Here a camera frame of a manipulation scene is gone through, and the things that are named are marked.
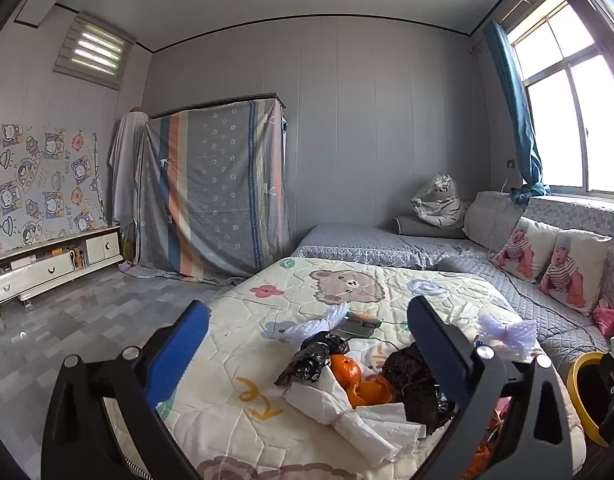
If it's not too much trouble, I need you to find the grey quilted corner sofa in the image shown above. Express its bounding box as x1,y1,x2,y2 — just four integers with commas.
292,191,614,361

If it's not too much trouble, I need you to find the small black plastic bag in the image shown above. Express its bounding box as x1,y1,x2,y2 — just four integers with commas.
274,332,351,387

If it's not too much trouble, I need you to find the orange peel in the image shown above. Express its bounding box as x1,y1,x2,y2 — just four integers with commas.
346,375,395,408
328,353,363,386

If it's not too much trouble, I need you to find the striped sheet over wardrobe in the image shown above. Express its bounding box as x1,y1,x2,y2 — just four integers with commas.
119,92,294,286

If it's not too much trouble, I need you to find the window blind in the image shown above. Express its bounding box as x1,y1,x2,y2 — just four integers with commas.
54,14,136,92

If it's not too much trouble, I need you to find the blue curtain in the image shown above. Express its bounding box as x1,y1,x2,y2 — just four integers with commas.
483,20,552,204

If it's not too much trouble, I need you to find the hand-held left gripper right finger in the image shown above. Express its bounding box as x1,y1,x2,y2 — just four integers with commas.
406,296,573,480

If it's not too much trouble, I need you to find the hanging white cloth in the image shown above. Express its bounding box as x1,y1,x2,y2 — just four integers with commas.
109,106,150,263

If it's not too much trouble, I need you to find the baby printed pillow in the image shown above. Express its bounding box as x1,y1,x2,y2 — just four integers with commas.
537,229,613,317
491,216,562,283

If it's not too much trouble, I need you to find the plush white tiger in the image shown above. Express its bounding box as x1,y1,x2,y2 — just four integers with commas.
411,173,470,229

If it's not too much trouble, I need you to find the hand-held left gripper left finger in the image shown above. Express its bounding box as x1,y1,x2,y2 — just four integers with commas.
41,301,210,480

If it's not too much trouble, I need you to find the crumpled white tissue paper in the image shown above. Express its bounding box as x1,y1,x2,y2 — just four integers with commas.
284,367,427,463

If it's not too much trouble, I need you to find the bear printed quilt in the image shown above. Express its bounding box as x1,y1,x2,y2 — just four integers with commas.
154,256,588,480

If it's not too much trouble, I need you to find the grey bolster pillow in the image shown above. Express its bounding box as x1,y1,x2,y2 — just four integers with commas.
393,216,469,240

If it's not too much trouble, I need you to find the large black plastic bag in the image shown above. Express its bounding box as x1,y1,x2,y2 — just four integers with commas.
382,342,458,436

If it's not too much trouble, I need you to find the green wrapper packet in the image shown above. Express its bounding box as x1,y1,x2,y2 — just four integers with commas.
335,311,380,339

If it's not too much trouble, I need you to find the pink cloth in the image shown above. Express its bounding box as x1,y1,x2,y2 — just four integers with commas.
592,296,614,339

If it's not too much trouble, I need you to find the pale foam fruit net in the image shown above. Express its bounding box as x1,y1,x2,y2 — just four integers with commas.
474,312,538,363
284,302,350,346

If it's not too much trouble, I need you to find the yellow trash bin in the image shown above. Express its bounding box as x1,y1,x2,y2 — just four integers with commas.
566,351,614,447

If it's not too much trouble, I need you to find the white cabinet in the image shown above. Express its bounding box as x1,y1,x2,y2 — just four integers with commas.
0,224,125,320

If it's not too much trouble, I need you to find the cartoon wall poster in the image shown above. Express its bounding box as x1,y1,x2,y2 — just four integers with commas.
0,122,108,261

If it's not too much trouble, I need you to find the window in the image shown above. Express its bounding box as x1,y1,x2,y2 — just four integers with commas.
497,0,614,196

